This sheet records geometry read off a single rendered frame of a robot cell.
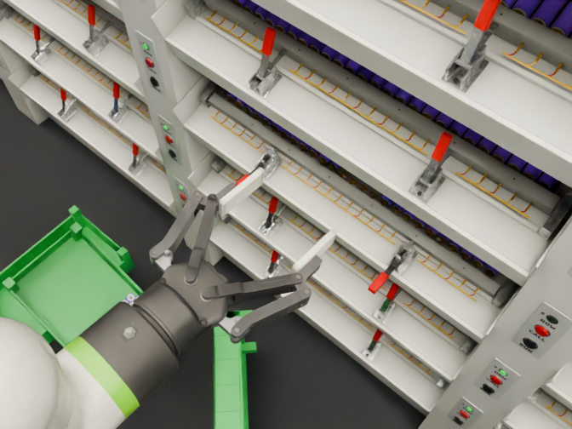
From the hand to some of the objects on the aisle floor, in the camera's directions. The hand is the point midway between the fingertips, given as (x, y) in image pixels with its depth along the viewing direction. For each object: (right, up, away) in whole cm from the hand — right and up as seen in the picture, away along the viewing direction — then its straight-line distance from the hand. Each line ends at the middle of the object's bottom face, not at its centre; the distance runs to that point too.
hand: (285, 214), depth 73 cm
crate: (-45, -21, +69) cm, 85 cm away
